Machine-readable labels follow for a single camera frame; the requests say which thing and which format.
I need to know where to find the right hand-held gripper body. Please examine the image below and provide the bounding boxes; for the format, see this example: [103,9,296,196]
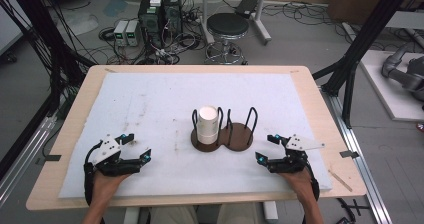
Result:
[267,134,326,175]

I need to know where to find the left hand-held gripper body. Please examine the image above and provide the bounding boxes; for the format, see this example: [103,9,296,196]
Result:
[83,133,142,178]

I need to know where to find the brown cup holder black posts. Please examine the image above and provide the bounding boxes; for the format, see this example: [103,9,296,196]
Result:
[190,106,260,153]

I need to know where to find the stack of white cups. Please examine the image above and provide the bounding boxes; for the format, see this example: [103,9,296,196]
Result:
[196,105,220,145]

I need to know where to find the person's left hand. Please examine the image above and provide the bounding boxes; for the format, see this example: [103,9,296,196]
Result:
[91,171,132,202]

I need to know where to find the person's right hand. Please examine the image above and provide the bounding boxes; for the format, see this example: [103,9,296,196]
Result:
[279,169,318,202]

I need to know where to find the white foam mat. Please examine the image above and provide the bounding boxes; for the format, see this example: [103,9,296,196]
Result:
[58,71,334,199]

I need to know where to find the thin wooden stick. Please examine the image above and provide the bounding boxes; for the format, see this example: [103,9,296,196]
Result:
[327,169,354,193]

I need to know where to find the white table leg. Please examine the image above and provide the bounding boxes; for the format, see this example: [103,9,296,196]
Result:
[262,200,280,224]
[123,206,141,224]

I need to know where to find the person's left leg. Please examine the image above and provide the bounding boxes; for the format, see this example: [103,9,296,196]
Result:
[149,205,200,224]

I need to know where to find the grey bench power supply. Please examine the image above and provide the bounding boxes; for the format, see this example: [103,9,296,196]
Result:
[125,19,142,48]
[113,20,130,47]

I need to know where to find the white floor board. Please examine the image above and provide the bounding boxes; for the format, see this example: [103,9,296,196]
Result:
[359,49,424,123]

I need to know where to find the black computer tower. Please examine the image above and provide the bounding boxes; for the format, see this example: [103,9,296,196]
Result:
[137,0,165,49]
[162,0,184,36]

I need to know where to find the black round stool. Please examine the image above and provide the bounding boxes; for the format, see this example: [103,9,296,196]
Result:
[204,12,251,66]

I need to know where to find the black flat device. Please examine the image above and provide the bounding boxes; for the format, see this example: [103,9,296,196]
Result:
[234,0,258,19]

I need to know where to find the cardboard box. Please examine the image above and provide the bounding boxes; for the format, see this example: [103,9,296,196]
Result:
[327,0,388,26]

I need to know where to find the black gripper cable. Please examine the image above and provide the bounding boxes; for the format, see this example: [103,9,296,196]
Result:
[83,140,104,207]

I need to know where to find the aluminium rail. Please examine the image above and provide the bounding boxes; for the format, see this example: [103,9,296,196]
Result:
[0,115,58,206]
[319,86,394,224]

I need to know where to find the tangle of black floor cables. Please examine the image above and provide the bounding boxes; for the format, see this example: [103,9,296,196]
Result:
[98,15,205,66]

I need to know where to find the black metal frame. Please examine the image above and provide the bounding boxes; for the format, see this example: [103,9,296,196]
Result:
[0,0,98,182]
[312,0,416,129]

